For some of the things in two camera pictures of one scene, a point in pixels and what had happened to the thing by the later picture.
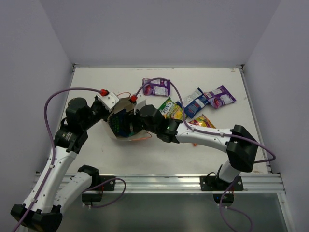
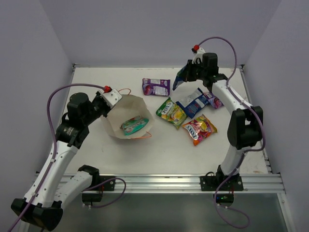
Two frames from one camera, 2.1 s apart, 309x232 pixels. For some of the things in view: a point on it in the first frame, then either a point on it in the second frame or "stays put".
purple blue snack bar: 156,87 stays put
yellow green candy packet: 171,110 stays put
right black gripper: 132,118 → 189,65
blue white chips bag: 193,102 stays put
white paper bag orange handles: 124,101 stays put
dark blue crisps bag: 120,124 → 181,77
